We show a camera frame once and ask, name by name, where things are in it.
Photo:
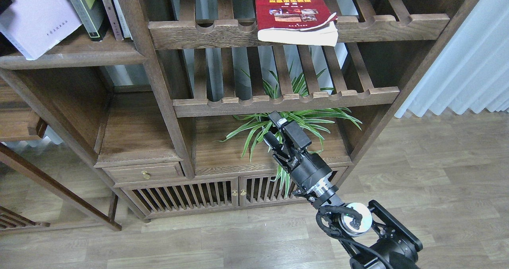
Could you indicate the white spine upright book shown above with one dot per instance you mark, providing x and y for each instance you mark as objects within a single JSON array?
[{"x": 124, "y": 26}]

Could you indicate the green spider plant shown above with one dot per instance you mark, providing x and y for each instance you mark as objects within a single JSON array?
[{"x": 311, "y": 120}]

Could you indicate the white pleated curtain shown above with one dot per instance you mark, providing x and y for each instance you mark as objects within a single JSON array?
[{"x": 471, "y": 73}]

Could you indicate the black yellow-green cover book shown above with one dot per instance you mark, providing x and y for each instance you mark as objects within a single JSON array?
[{"x": 93, "y": 17}]

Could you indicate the pale lavender cover book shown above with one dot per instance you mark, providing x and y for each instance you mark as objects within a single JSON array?
[{"x": 35, "y": 26}]

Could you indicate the dark wooden bookshelf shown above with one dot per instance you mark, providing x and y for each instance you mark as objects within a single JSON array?
[{"x": 160, "y": 101}]

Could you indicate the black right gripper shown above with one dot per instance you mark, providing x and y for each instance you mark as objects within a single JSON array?
[{"x": 307, "y": 171}]

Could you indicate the wooden side furniture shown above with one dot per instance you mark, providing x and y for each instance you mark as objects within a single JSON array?
[{"x": 20, "y": 123}]

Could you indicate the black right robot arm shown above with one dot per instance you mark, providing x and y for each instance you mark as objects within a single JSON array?
[{"x": 372, "y": 237}]

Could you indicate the white plant pot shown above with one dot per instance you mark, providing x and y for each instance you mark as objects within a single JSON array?
[{"x": 268, "y": 138}]

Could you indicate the red cover book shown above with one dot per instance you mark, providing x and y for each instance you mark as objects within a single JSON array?
[{"x": 296, "y": 22}]

